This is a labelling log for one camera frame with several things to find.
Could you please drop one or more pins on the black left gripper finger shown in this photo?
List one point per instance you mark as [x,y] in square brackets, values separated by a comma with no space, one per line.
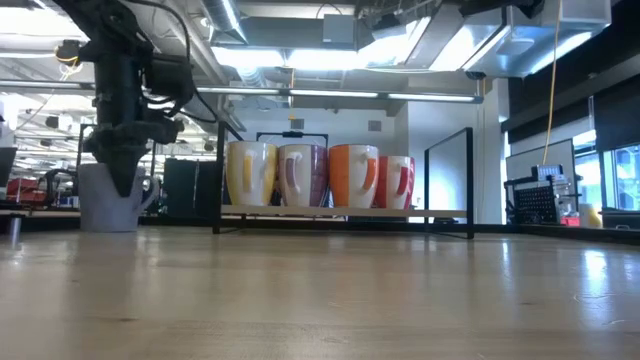
[125,175]

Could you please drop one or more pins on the lavender mug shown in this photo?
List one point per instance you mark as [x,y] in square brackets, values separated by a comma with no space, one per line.
[97,210]

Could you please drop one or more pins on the yellow mug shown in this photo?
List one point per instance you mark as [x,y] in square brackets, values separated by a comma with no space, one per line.
[250,195]

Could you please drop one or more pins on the purple mug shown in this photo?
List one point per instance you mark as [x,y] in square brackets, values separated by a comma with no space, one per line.
[317,175]

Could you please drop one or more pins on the orange mug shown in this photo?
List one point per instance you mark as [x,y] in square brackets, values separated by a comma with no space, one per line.
[340,175]

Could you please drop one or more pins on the red mug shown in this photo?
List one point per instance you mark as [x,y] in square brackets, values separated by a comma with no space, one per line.
[395,195]

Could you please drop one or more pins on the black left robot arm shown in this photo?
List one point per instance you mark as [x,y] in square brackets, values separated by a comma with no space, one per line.
[100,20]

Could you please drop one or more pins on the black cabinet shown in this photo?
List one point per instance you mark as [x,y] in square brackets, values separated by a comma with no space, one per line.
[190,190]

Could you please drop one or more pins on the red storage crate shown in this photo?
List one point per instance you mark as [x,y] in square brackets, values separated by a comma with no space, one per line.
[25,190]

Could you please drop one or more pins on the long ceiling light fixture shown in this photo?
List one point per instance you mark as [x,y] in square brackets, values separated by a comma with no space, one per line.
[330,93]

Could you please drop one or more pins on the black pegboard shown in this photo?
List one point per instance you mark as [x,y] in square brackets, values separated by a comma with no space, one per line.
[535,205]

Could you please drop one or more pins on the small red box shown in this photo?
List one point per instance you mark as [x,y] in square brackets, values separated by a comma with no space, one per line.
[570,221]

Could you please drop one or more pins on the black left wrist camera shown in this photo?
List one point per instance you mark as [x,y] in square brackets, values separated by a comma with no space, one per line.
[167,80]

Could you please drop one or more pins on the black aluminium table frame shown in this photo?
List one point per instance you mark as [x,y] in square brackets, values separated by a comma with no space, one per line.
[175,221]

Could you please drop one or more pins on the round silver ceiling duct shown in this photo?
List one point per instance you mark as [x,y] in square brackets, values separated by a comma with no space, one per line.
[225,20]

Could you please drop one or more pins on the large silver ventilation duct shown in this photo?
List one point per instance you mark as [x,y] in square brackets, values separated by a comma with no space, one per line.
[500,40]

